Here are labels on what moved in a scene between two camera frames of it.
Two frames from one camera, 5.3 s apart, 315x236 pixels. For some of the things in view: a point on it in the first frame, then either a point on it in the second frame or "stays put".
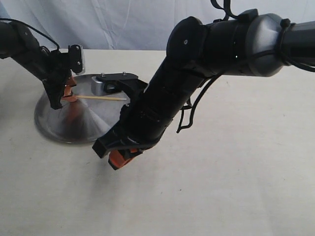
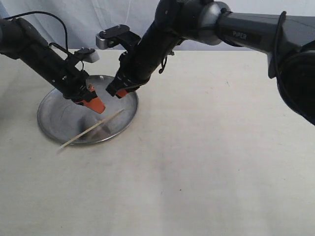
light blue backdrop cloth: (133, 24) stays put
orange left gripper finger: (68, 96) to (96, 104)
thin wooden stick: (122, 99) to (87, 131)
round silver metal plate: (82, 116) stays put
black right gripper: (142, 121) to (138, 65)
